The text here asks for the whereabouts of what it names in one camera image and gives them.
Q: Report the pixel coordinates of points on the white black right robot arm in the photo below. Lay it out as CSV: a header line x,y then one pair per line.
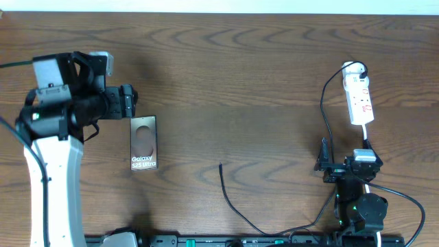
x,y
361,213

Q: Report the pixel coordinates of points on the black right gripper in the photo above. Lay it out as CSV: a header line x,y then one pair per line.
x,y
335,171

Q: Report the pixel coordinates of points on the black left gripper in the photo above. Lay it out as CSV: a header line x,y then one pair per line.
x,y
124,99

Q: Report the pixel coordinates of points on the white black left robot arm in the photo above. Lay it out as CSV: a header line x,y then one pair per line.
x,y
71,94

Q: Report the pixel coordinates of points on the white power strip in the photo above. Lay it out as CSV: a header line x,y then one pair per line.
x,y
360,106

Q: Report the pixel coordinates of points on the white USB charger adapter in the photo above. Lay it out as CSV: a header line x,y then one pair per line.
x,y
355,76

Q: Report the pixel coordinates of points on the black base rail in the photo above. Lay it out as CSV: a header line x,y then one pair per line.
x,y
295,240

